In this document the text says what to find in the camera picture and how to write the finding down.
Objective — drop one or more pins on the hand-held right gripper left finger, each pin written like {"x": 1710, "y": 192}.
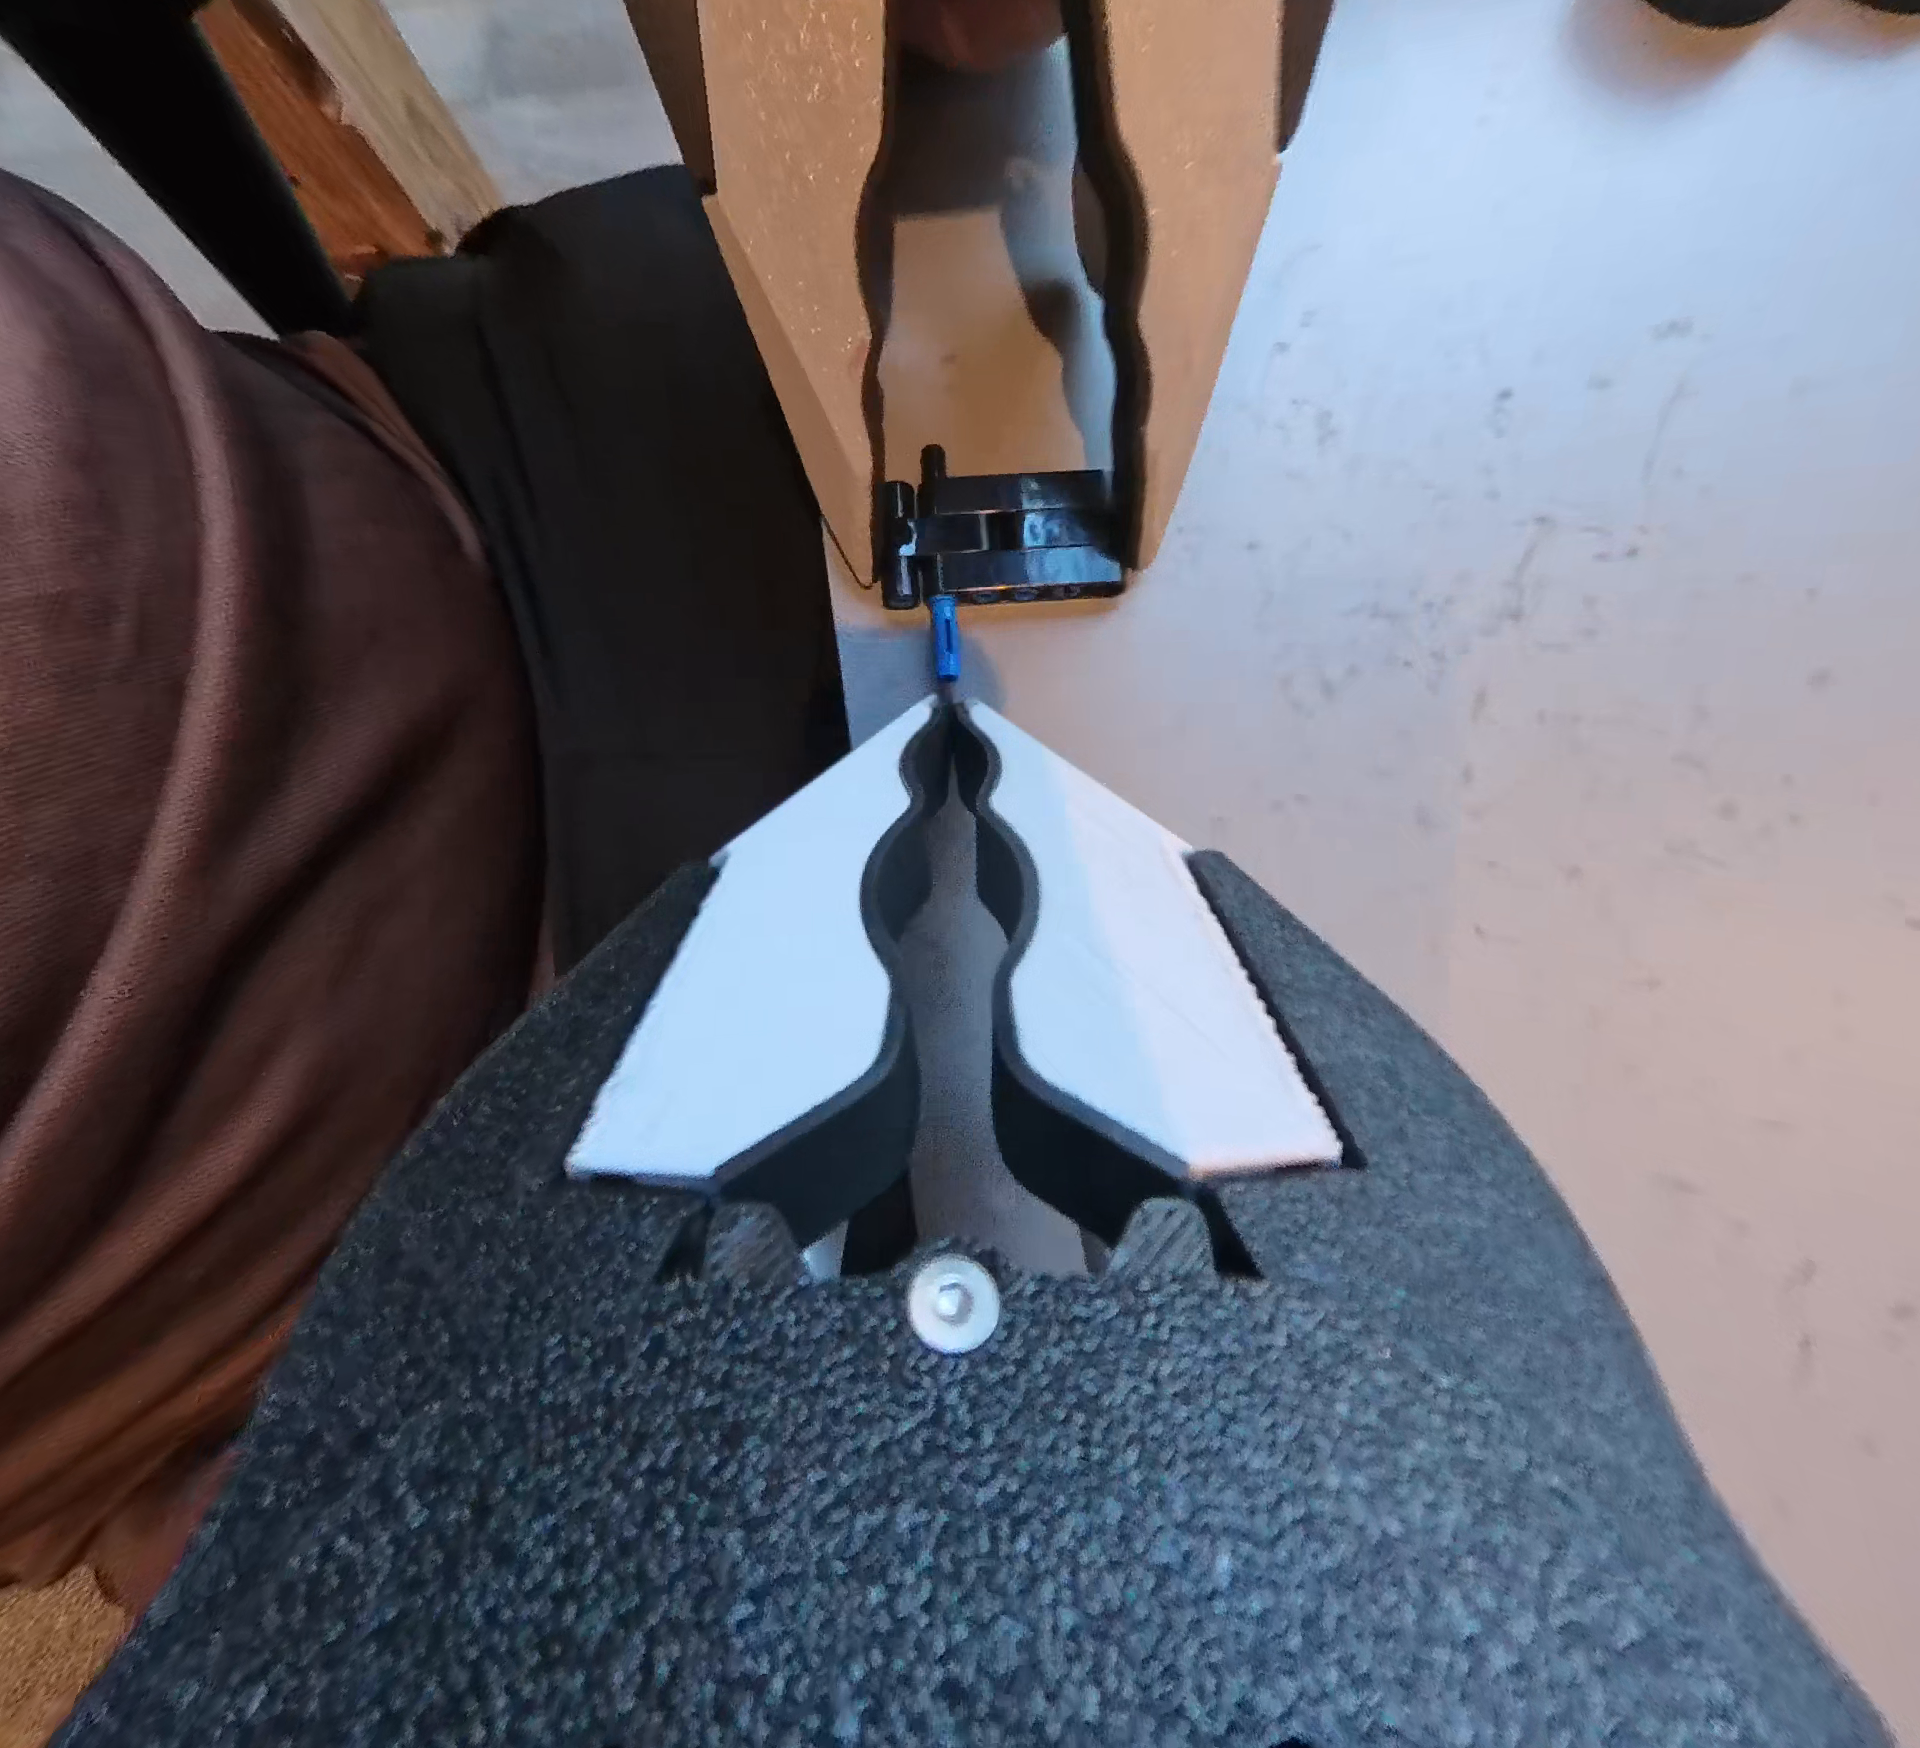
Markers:
{"x": 749, "y": 1014}

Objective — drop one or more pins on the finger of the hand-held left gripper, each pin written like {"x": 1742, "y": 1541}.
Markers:
{"x": 1199, "y": 130}
{"x": 780, "y": 130}

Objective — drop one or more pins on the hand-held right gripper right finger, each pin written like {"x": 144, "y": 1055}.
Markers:
{"x": 1156, "y": 1014}

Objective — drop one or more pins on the blue connector pin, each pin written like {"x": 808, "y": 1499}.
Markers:
{"x": 944, "y": 646}

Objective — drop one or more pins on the black brick assembly with blue pins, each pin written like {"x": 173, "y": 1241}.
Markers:
{"x": 1020, "y": 531}

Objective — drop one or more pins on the person's black trousers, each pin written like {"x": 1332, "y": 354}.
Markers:
{"x": 628, "y": 502}

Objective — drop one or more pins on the black office chair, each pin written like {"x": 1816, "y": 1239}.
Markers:
{"x": 149, "y": 54}

